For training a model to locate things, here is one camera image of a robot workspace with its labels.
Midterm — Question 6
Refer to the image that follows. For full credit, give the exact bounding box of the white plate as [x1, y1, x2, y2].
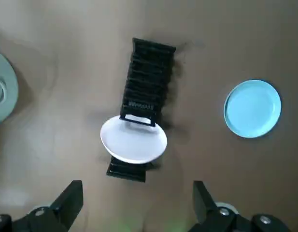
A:
[99, 115, 168, 164]

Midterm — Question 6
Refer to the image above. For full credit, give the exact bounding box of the black dish rack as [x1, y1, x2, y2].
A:
[106, 37, 176, 182]

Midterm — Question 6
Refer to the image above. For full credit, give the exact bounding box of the light blue plate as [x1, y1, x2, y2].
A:
[223, 79, 282, 139]

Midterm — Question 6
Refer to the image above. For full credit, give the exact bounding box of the stainless steel pot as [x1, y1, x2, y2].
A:
[0, 49, 19, 125]

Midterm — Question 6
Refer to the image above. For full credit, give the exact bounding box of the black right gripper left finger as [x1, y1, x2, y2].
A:
[0, 180, 84, 232]

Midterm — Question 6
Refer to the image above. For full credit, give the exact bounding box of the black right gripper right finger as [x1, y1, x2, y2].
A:
[184, 180, 292, 232]

